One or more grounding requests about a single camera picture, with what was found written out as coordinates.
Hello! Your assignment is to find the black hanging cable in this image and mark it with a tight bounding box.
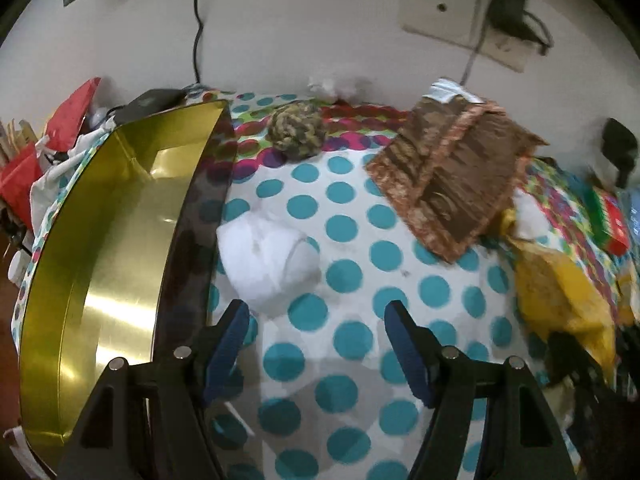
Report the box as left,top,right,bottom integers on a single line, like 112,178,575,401
191,0,206,85

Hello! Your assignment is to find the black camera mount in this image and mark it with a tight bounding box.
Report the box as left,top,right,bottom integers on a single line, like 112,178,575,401
601,118,639,188

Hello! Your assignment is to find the white wall socket plate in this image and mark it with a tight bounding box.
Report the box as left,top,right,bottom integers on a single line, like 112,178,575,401
398,0,537,73

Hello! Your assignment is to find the red plastic bag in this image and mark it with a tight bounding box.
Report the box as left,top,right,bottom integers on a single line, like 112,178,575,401
1,77,101,230

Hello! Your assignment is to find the gold tin box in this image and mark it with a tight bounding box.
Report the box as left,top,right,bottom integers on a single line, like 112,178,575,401
14,100,236,469

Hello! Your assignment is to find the red green medicine box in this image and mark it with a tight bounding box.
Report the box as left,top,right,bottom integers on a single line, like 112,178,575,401
586,188,630,257

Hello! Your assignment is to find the brown patterned snack bag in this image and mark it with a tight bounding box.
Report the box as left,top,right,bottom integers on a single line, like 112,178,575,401
366,96,547,263

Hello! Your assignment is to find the polka dot bed sheet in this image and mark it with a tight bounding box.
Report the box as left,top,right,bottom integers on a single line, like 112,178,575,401
12,86,637,480

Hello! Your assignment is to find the black flat device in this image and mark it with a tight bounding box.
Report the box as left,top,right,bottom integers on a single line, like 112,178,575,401
114,89,186,126

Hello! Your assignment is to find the crumpled white tissue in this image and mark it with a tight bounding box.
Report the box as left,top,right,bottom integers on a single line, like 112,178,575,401
307,68,371,103

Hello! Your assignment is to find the white sock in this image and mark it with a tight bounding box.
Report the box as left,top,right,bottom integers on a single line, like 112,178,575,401
216,209,321,318

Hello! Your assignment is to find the braided rope ball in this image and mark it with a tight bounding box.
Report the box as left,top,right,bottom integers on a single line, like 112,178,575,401
267,101,326,160

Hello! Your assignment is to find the yellow chip bag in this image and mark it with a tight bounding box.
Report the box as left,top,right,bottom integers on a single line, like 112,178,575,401
500,209,616,382

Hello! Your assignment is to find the black power adapter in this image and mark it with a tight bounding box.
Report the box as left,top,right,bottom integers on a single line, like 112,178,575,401
487,0,530,40

